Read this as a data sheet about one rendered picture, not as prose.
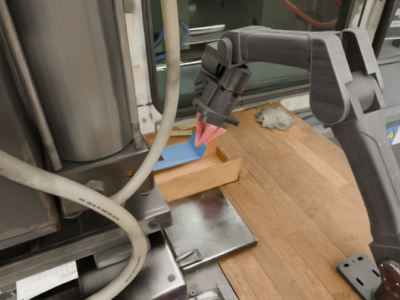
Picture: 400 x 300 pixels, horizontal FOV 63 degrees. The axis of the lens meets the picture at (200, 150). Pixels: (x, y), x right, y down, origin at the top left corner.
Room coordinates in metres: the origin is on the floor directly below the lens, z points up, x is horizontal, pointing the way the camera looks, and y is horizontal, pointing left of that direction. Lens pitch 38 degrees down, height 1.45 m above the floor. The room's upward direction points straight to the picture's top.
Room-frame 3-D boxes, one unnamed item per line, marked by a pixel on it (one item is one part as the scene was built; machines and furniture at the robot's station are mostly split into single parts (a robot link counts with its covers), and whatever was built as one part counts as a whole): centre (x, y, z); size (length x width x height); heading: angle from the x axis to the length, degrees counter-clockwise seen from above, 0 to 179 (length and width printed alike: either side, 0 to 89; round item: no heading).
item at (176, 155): (0.59, 0.07, 1.00); 0.15 x 0.07 x 0.03; 115
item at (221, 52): (0.68, -0.06, 1.18); 0.12 x 0.09 x 0.12; 33
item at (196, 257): (0.31, 0.03, 0.98); 0.07 x 0.02 x 0.01; 115
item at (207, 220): (0.45, -0.01, 0.91); 0.17 x 0.16 x 0.02; 25
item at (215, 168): (0.60, 0.04, 0.93); 0.25 x 0.13 x 0.08; 115
